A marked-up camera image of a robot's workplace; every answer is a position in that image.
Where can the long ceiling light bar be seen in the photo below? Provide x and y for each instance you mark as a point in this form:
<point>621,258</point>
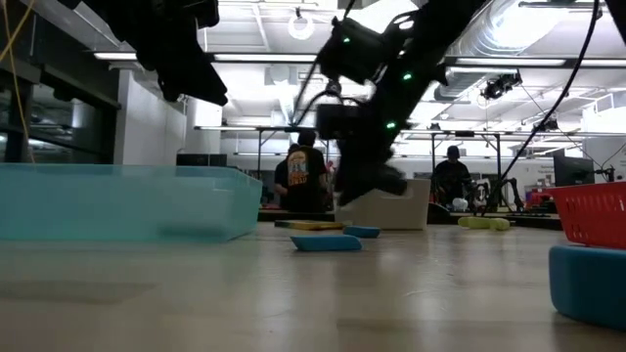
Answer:
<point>264,57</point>

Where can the yellow crayon box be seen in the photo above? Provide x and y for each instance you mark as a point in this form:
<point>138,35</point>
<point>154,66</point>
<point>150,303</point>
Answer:
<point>313,226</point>

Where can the silver ventilation duct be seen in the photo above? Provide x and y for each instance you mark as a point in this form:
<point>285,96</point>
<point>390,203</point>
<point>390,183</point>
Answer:
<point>513,29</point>

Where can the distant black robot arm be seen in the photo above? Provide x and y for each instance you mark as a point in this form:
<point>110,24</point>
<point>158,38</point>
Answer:
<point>511,190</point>

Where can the white rounded object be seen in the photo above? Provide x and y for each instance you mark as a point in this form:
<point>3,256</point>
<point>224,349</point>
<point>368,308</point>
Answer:
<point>460,204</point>

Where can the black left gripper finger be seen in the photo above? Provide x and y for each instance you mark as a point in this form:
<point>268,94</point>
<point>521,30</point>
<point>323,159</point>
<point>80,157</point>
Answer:
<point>191,78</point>

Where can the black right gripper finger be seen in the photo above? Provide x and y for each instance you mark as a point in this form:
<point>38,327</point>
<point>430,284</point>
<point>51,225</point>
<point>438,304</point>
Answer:
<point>362,183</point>

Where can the red plastic mesh basket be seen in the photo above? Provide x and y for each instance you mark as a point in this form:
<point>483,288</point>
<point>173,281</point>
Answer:
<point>592,215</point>

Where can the black distant table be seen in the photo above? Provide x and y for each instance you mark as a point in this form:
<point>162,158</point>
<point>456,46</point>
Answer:
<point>293,215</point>

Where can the black distant workstation frame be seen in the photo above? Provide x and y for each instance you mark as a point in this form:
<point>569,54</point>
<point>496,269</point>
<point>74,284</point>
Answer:
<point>274,129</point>

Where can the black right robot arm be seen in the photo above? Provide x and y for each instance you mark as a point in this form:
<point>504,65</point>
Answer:
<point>420,58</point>

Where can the dark computer monitor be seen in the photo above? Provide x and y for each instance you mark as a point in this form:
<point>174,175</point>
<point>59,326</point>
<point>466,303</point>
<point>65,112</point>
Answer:
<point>200,159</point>
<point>572,171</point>

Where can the black ceiling spotlight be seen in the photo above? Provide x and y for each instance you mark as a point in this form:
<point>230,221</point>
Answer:
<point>333,88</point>

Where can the black ceiling camera cluster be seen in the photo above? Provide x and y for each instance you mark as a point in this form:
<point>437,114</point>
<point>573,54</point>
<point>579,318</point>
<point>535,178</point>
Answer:
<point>501,85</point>

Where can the teal translucent plastic tray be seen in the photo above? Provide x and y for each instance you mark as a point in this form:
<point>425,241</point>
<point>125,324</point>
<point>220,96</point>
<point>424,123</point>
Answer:
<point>147,205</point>

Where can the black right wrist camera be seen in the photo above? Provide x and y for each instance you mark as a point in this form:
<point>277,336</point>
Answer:
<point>340,121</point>

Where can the person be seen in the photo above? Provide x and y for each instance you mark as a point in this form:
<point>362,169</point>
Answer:
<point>452,178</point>
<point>305,181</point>
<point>280,178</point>

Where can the red distant object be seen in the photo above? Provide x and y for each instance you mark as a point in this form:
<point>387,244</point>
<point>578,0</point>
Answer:
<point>538,198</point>

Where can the blue eraser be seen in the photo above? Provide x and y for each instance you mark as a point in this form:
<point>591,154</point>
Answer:
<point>362,232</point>
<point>325,243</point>
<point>587,288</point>

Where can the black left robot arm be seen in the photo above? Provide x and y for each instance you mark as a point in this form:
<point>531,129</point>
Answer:
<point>147,10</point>

